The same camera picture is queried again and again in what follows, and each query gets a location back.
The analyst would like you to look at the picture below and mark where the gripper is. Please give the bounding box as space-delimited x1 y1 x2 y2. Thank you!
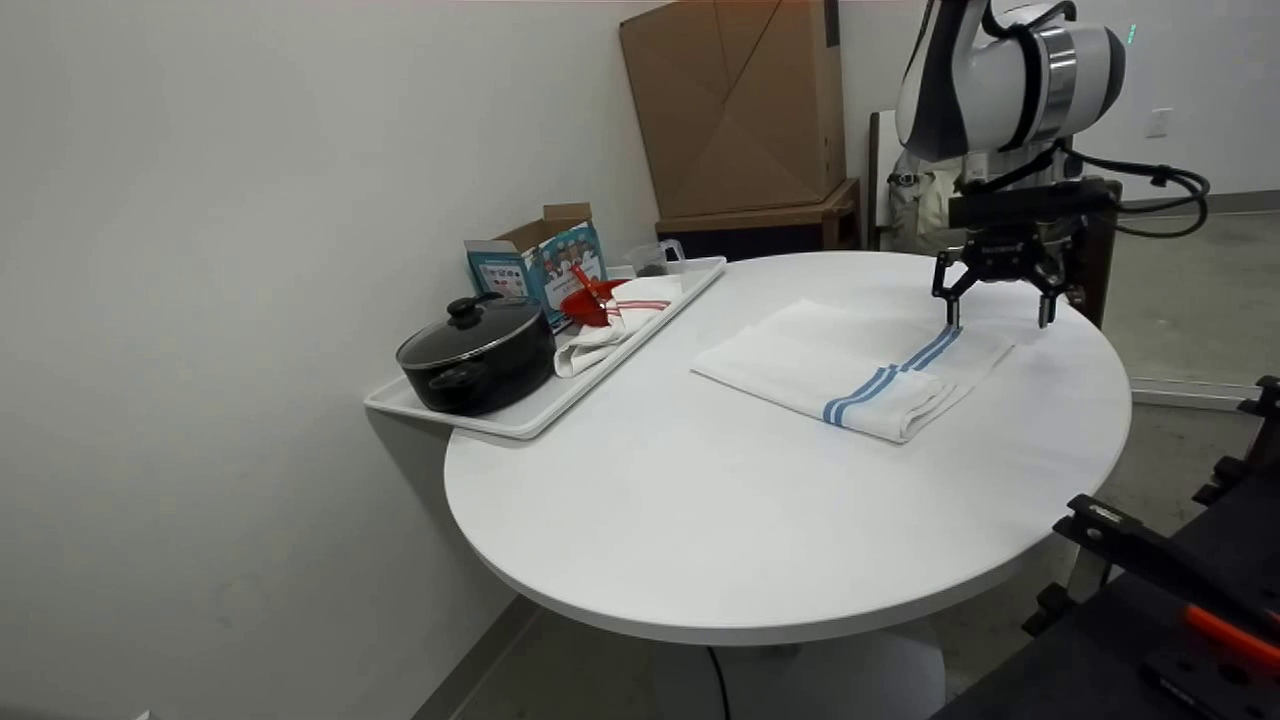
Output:
931 222 1090 330

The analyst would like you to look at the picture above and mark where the white and blue towel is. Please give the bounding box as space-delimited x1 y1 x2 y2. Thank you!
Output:
690 298 1015 445

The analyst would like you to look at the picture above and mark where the white and red towel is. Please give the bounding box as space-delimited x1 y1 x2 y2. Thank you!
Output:
553 275 685 379

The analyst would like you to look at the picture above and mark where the dark wooden chair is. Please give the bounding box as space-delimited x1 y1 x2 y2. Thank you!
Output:
866 110 1124 330

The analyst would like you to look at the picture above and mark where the white bag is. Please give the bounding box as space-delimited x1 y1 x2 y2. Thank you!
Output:
887 150 967 257

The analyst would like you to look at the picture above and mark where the wooden bench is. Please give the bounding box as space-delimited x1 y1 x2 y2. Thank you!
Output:
655 178 864 264

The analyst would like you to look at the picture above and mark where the large flat cardboard box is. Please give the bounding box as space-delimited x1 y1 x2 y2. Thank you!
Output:
619 0 849 221

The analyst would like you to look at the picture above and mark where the clear plastic container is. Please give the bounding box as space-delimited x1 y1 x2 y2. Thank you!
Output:
627 240 688 280

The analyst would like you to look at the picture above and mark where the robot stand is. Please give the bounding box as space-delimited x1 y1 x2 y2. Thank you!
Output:
930 375 1280 720

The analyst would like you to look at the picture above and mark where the red plastic ladle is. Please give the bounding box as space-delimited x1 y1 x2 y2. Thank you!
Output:
559 262 632 329

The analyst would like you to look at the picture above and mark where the small printed cardboard box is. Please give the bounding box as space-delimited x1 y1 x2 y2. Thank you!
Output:
464 203 609 335

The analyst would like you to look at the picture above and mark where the white tray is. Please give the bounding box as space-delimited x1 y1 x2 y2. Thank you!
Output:
363 256 728 442

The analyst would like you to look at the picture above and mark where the black pot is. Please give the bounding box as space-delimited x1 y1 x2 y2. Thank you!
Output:
396 293 558 418

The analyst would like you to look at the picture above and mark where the black glass pot lid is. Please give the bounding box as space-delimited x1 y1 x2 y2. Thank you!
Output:
396 293 547 372

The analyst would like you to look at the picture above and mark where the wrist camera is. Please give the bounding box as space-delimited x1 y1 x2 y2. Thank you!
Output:
947 179 1122 230

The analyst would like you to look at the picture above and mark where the black clamp orange handle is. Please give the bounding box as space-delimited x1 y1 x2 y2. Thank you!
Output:
1052 493 1280 672

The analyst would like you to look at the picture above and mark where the black cable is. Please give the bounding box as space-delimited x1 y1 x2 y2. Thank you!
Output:
704 645 734 720

